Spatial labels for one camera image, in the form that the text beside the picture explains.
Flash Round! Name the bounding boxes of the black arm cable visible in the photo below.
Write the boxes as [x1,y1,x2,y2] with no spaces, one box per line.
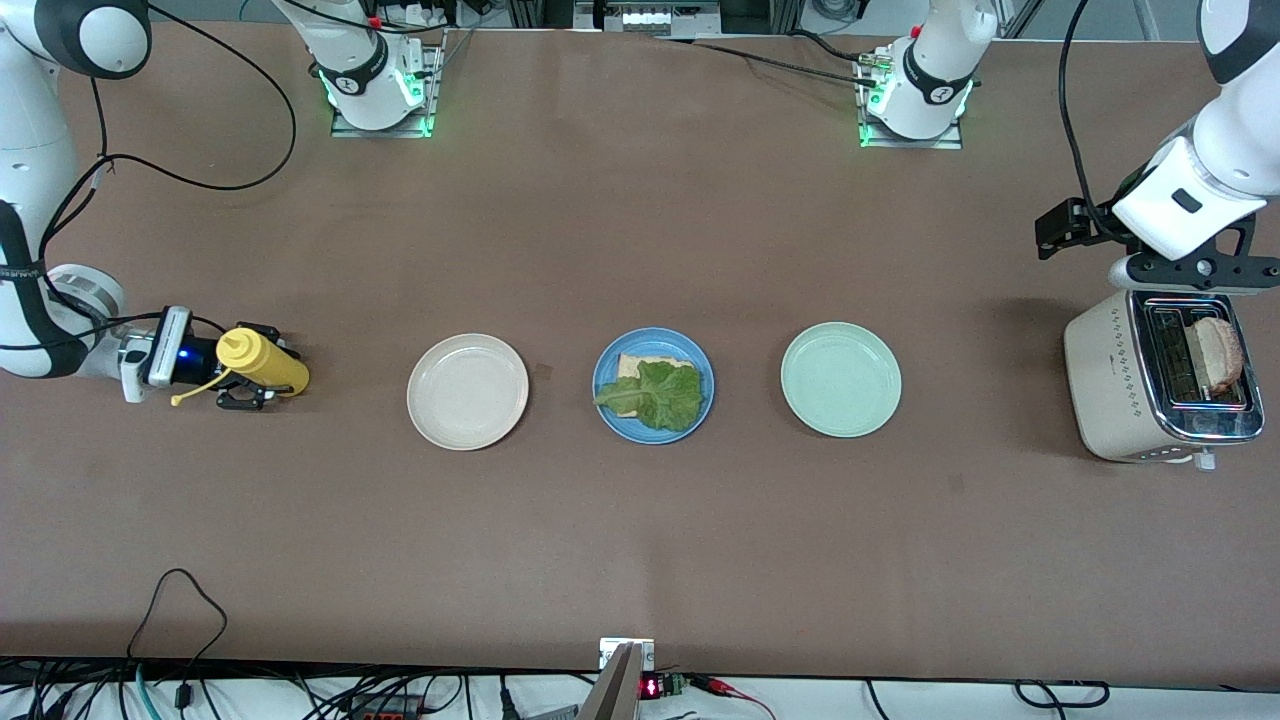
[0,0,298,351]
[1057,0,1106,241]

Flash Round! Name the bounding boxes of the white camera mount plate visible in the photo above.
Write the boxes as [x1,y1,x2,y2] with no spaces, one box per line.
[599,637,656,671]

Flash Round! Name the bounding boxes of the green lettuce leaf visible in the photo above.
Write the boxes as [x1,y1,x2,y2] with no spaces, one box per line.
[593,360,706,433]

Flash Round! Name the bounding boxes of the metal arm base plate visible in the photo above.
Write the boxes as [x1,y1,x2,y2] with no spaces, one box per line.
[856,50,966,151]
[328,28,448,139]

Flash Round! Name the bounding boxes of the pale green round plate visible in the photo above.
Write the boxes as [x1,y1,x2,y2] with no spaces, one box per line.
[780,321,903,439]

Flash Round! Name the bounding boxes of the grey power supply unit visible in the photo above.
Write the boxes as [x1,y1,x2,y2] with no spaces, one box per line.
[575,0,723,37]

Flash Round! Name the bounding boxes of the grey camera stand pole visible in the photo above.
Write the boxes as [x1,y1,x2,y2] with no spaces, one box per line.
[578,643,643,720]

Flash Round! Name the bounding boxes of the coiled black cable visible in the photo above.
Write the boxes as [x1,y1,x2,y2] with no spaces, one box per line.
[1013,679,1111,709]

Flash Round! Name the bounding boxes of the beige round plate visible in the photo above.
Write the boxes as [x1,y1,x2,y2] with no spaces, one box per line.
[406,333,530,452]

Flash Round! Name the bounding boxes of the black base power cable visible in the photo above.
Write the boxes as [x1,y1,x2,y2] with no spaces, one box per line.
[655,30,886,91]

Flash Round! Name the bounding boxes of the beige chrome toaster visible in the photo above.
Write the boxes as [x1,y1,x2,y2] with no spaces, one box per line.
[1063,290,1266,471]

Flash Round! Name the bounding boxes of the red black clip leads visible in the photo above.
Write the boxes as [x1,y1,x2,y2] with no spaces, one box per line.
[688,673,779,719]

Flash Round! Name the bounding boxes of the thin black looped cable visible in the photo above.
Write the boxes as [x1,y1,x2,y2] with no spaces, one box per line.
[128,568,229,666]

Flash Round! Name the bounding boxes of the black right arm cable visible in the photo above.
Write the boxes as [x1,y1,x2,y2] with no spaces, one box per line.
[0,0,298,351]

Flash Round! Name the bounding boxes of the toast bread slice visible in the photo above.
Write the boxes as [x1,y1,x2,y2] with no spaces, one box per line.
[614,352,701,417]
[1186,314,1244,403]

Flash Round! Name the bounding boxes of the yellow mustard squeeze bottle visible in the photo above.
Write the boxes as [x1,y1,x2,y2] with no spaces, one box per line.
[170,326,312,407]

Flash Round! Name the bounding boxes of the blue round plate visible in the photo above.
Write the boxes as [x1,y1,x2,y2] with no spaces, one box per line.
[592,327,716,446]

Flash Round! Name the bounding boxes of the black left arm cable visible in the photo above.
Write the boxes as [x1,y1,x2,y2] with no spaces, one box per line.
[1057,0,1106,241]

